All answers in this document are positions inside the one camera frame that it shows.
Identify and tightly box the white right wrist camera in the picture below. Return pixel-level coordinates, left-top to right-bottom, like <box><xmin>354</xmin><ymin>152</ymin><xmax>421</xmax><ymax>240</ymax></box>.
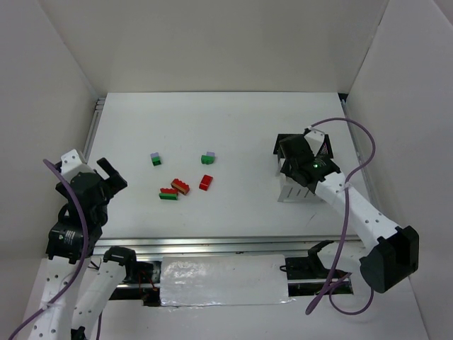
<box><xmin>304</xmin><ymin>127</ymin><xmax>325</xmax><ymax>149</ymax></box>

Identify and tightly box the aluminium front rail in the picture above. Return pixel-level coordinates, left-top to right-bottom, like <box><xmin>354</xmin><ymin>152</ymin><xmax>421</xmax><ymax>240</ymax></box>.
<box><xmin>93</xmin><ymin>235</ymin><xmax>340</xmax><ymax>258</ymax></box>

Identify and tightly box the aluminium rail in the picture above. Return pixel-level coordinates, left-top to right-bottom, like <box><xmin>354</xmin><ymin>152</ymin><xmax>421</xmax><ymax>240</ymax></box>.
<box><xmin>83</xmin><ymin>97</ymin><xmax>106</xmax><ymax>161</ymax></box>
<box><xmin>93</xmin><ymin>235</ymin><xmax>340</xmax><ymax>258</ymax></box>

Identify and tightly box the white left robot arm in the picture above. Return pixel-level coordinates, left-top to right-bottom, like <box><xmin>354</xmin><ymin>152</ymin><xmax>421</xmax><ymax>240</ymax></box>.
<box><xmin>29</xmin><ymin>149</ymin><xmax>137</xmax><ymax>339</ymax></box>

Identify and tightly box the green flat lego plate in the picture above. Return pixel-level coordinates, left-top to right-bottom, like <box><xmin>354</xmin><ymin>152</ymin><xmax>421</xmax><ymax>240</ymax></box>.
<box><xmin>159</xmin><ymin>193</ymin><xmax>178</xmax><ymax>200</ymax></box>

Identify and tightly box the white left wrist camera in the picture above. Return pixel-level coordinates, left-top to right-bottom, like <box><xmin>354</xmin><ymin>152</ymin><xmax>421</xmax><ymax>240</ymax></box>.
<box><xmin>60</xmin><ymin>149</ymin><xmax>92</xmax><ymax>182</ymax></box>

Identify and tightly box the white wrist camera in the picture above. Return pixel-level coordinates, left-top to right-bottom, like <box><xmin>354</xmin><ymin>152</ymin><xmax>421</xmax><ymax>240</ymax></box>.
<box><xmin>60</xmin><ymin>149</ymin><xmax>92</xmax><ymax>182</ymax></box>
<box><xmin>304</xmin><ymin>127</ymin><xmax>325</xmax><ymax>149</ymax></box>

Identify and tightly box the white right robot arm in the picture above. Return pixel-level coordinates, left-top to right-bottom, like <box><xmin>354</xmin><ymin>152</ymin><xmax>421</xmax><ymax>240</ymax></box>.
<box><xmin>273</xmin><ymin>134</ymin><xmax>420</xmax><ymax>293</ymax></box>

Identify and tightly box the green curved lego brick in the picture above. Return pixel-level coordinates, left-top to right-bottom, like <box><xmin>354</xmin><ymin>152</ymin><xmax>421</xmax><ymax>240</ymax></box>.
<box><xmin>200</xmin><ymin>154</ymin><xmax>215</xmax><ymax>165</ymax></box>

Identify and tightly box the white taped cover panel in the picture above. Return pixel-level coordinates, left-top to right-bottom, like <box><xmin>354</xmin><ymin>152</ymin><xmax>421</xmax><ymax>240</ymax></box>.
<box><xmin>160</xmin><ymin>254</ymin><xmax>290</xmax><ymax>307</ymax></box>

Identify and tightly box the aluminium left side rail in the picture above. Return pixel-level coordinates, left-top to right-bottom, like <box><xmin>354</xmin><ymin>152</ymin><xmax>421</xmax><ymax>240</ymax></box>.
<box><xmin>83</xmin><ymin>97</ymin><xmax>106</xmax><ymax>161</ymax></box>

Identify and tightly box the red long lego brick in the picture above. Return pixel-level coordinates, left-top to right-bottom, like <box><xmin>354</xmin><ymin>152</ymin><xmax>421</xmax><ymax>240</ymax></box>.
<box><xmin>171</xmin><ymin>178</ymin><xmax>188</xmax><ymax>186</ymax></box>

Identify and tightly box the red curved lego brick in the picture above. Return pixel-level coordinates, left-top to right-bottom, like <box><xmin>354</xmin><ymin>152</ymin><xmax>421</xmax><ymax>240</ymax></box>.
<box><xmin>199</xmin><ymin>174</ymin><xmax>213</xmax><ymax>191</ymax></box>

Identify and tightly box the red scalloped lego brick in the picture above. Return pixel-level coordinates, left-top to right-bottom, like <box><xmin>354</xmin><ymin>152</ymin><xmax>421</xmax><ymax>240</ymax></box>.
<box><xmin>160</xmin><ymin>188</ymin><xmax>178</xmax><ymax>195</ymax></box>

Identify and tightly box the white slotted container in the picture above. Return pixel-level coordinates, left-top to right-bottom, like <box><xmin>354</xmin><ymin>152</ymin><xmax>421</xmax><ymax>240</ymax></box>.
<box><xmin>276</xmin><ymin>159</ymin><xmax>322</xmax><ymax>203</ymax></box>

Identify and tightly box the tan long lego brick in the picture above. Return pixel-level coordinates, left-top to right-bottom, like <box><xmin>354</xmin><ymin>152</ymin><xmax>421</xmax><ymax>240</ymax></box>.
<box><xmin>171</xmin><ymin>183</ymin><xmax>190</xmax><ymax>196</ymax></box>

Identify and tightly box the green square lego brick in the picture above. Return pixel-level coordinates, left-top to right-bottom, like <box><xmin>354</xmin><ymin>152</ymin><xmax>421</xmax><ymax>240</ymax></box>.
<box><xmin>151</xmin><ymin>157</ymin><xmax>161</xmax><ymax>166</ymax></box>

